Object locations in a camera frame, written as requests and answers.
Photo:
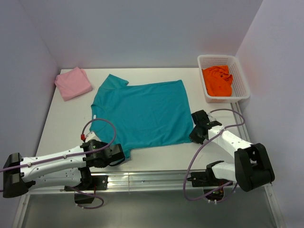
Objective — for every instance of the teal t-shirt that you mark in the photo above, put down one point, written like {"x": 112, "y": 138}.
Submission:
{"x": 141, "y": 116}

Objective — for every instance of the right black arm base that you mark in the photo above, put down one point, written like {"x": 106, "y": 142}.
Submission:
{"x": 202, "y": 179}

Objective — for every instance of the orange t-shirt in basket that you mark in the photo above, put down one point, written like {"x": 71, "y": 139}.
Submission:
{"x": 218, "y": 81}

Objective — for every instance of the folded pink t-shirt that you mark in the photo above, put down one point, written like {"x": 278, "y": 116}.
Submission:
{"x": 73, "y": 83}

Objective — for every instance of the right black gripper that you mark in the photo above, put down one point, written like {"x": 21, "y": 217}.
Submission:
{"x": 193, "y": 138}

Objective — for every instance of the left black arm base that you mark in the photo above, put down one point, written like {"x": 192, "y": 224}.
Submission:
{"x": 96, "y": 182}

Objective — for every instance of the white plastic basket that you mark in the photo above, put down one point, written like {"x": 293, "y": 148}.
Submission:
{"x": 240, "y": 89}

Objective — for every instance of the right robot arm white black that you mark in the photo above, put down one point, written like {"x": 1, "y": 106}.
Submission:
{"x": 251, "y": 168}

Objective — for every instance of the aluminium mounting rail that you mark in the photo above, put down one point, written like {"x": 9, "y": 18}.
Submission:
{"x": 117, "y": 182}

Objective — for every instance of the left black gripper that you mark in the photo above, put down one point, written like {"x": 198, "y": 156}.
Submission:
{"x": 102, "y": 144}

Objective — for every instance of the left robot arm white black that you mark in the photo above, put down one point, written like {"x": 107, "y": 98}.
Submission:
{"x": 70, "y": 168}

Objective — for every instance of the black box under rail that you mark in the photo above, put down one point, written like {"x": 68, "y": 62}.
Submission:
{"x": 83, "y": 199}

